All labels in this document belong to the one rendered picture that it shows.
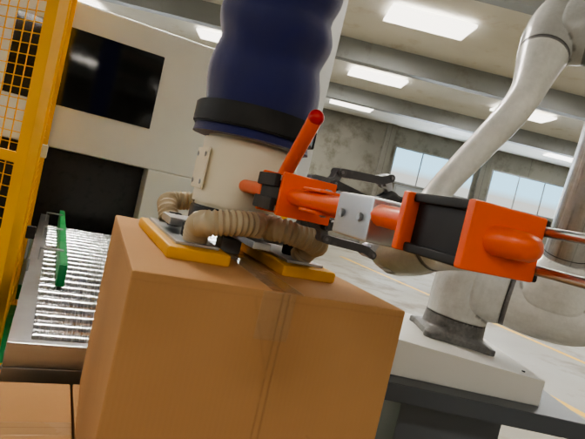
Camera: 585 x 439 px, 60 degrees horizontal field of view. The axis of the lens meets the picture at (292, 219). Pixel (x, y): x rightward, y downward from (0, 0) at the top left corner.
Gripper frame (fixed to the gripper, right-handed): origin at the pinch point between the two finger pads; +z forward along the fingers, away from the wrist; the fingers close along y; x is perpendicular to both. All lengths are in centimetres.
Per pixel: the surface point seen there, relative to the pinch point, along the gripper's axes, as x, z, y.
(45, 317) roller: 103, 26, 54
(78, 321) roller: 103, 16, 54
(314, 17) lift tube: 17.3, -3.0, -30.6
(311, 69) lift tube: 18.2, -5.0, -22.4
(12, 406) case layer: 45, 30, 54
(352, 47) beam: 725, -386, -273
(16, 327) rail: 77, 33, 49
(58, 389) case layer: 54, 22, 54
